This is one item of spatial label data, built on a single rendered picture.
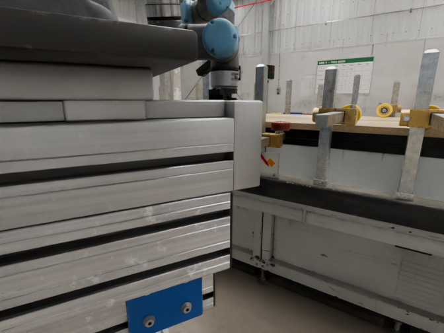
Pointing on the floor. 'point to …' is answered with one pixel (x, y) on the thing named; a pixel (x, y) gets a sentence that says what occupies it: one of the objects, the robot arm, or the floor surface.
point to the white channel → (176, 84)
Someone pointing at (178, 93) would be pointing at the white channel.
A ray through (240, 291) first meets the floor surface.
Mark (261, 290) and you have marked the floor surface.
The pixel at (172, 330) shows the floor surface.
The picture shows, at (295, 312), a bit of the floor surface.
